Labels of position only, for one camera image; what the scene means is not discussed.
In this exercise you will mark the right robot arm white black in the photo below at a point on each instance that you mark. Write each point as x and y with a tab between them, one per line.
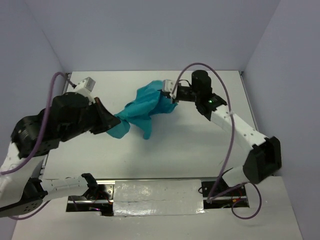
263	154

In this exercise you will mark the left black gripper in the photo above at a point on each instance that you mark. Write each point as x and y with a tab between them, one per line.
106	120

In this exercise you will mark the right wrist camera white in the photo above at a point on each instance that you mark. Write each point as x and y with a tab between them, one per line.
169	86

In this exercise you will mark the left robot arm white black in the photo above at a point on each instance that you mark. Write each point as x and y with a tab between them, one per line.
21	191

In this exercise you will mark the silver tape patch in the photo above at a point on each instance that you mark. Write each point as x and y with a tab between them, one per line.
140	198

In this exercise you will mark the teal t shirt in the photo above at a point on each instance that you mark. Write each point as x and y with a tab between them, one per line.
148	102

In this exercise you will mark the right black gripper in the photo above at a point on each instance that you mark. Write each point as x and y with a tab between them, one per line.
164	94

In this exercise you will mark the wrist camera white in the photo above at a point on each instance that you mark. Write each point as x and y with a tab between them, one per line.
85	88
169	86

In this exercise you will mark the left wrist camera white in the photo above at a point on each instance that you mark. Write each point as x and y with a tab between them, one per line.
85	88

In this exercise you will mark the metal base rail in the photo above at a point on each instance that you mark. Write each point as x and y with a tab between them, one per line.
102	201

